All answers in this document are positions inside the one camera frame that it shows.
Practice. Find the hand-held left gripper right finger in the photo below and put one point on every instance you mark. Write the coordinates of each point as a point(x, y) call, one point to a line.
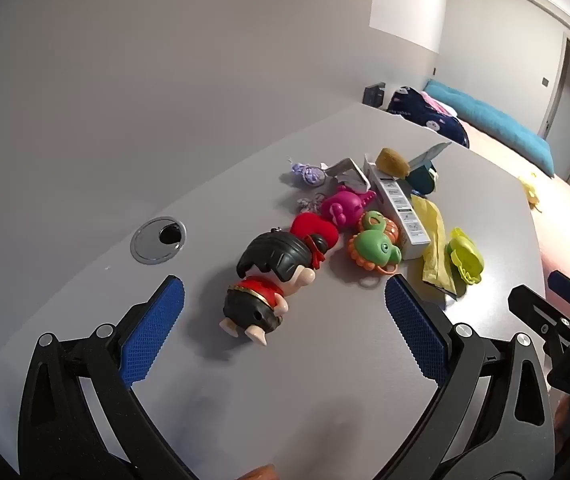
point(415, 330)

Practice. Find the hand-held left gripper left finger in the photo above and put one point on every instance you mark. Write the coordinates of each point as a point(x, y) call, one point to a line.
point(157, 330)

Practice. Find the yellow-green clam toy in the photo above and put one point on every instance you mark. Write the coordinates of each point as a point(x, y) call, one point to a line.
point(465, 257)

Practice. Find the green and orange turtle toy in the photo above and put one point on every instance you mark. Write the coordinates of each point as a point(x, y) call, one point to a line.
point(375, 247)

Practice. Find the black-haired pig figurine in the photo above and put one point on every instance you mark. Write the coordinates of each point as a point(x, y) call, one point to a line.
point(265, 255)

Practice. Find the red heart plush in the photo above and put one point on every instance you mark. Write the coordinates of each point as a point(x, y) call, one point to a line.
point(315, 225)

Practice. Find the brown sponge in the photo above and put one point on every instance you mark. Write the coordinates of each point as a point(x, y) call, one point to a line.
point(392, 160)

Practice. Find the person's left hand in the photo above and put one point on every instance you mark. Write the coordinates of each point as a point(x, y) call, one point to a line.
point(262, 473)

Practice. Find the bed with salmon cover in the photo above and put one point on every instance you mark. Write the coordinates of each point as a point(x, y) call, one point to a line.
point(565, 200)

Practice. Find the yellow plush toy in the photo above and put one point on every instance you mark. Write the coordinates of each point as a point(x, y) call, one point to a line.
point(532, 190)

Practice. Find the white printed carton box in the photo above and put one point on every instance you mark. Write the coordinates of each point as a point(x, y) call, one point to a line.
point(405, 215)

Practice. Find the pink plastic bath toy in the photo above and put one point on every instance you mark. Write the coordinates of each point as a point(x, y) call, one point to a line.
point(342, 207)

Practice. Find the dark teal cup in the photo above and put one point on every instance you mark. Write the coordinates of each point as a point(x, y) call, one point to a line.
point(422, 180)

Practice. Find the torn white cardboard piece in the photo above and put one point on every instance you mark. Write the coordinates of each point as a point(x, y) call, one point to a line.
point(347, 167)

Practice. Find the teal long pillow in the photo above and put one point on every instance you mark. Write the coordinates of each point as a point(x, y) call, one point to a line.
point(490, 117)

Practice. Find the purple crochet toy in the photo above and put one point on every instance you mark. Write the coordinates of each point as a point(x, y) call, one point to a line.
point(310, 175)

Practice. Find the navy printed blanket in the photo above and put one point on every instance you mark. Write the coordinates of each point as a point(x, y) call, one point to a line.
point(415, 107)

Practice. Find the black wall socket panel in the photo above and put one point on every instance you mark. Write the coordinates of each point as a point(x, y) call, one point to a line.
point(372, 94)

